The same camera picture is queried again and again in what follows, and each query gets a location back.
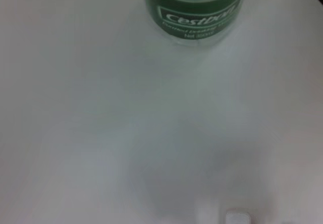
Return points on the mint green pen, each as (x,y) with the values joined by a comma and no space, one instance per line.
(237,218)

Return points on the clear water bottle green label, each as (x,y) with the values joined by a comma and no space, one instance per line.
(194,9)

